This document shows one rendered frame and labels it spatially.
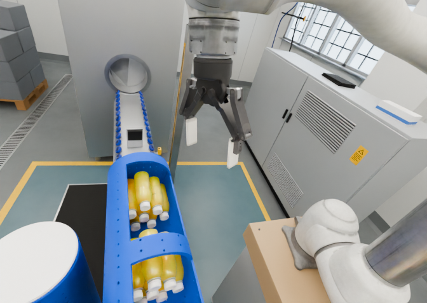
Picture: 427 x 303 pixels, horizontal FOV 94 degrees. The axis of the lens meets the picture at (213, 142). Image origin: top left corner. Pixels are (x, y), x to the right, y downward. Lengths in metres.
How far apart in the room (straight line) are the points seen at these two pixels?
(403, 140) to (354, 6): 1.49
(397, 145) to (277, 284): 1.23
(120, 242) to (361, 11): 0.76
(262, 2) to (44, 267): 0.95
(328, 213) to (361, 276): 0.20
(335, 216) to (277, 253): 0.29
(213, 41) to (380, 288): 0.68
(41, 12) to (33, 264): 4.93
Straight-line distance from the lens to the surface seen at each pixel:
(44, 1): 5.43
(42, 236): 1.03
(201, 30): 0.37
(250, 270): 1.21
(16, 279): 0.98
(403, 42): 0.50
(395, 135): 1.77
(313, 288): 0.97
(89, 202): 2.19
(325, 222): 0.82
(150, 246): 0.70
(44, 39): 5.62
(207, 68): 0.38
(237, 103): 0.37
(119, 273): 0.72
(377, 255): 0.71
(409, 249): 0.66
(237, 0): 0.23
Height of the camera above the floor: 1.87
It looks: 36 degrees down
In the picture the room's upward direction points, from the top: 16 degrees clockwise
